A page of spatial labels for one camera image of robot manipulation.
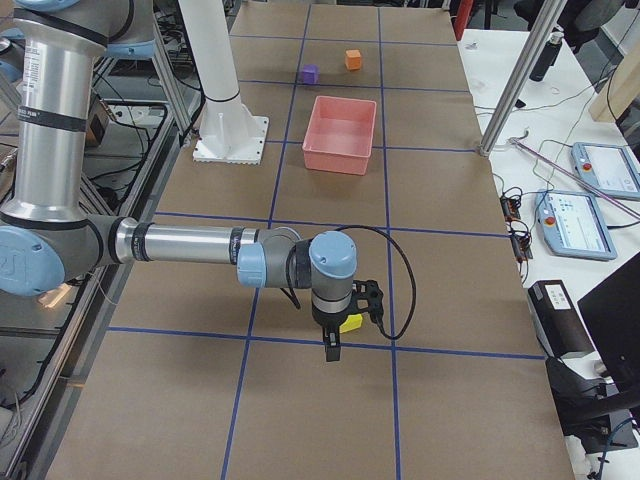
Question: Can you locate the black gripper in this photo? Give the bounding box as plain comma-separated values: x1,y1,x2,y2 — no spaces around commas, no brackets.
312,280,384,362

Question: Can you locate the yellow foam cube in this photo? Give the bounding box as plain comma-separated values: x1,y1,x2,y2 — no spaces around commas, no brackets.
339,314,363,334

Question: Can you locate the purple foam cube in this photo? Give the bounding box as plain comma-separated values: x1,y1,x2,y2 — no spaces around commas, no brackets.
299,64,320,85

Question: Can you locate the orange foam cube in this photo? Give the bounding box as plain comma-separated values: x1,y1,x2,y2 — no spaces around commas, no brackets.
344,49,362,71

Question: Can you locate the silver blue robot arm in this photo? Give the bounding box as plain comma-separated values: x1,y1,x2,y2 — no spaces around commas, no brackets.
1,1,384,361

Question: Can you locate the pink plastic bin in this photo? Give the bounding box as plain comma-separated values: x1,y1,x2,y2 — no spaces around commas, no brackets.
302,96,377,176

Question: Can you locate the small electronics board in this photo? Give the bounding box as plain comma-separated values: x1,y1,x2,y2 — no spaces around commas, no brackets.
500,196,521,222

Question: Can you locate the black white power box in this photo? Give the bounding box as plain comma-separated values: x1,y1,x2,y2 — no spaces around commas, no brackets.
527,280,595,360

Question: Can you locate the lower teach pendant tablet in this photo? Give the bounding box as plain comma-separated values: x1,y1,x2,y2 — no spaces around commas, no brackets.
535,189,617,261

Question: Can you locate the teach pendant tablet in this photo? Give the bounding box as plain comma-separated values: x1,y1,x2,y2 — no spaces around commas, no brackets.
571,142,639,200
535,189,617,261

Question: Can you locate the black monitor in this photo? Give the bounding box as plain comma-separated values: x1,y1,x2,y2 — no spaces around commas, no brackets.
578,254,640,390

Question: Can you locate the upper teach pendant tablet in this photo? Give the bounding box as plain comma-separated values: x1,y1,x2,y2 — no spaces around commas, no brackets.
571,142,639,200

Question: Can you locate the black water bottle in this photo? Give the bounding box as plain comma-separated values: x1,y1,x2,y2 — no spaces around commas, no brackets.
529,31,564,82

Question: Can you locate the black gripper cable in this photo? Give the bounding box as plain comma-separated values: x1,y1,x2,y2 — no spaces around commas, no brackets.
331,225,417,342

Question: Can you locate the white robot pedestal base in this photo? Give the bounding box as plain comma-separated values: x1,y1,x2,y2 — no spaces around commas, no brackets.
179,0,269,165

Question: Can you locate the aluminium frame post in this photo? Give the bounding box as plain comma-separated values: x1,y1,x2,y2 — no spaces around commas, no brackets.
478,0,567,157

